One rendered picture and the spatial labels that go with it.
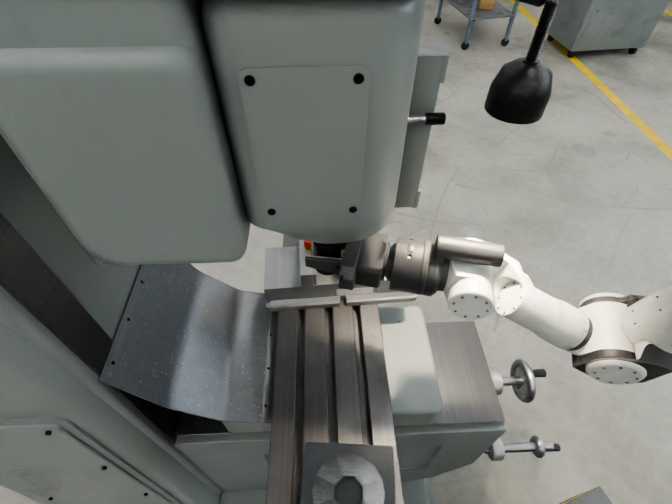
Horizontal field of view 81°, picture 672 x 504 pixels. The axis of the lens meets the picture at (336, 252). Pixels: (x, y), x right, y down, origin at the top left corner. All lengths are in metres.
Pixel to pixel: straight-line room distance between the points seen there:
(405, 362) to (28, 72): 0.84
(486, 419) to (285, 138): 0.85
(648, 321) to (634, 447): 1.46
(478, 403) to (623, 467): 1.09
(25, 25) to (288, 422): 0.67
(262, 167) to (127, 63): 0.14
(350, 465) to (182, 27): 0.51
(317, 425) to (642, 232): 2.57
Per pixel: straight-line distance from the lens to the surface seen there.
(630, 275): 2.72
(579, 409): 2.10
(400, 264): 0.60
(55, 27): 0.39
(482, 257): 0.60
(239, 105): 0.38
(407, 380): 0.96
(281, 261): 0.91
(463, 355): 1.12
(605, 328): 0.75
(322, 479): 0.57
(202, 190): 0.42
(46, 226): 0.65
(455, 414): 1.05
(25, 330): 0.63
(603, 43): 5.19
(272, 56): 0.36
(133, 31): 0.36
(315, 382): 0.82
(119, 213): 0.47
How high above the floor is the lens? 1.72
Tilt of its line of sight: 49 degrees down
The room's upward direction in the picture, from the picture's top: straight up
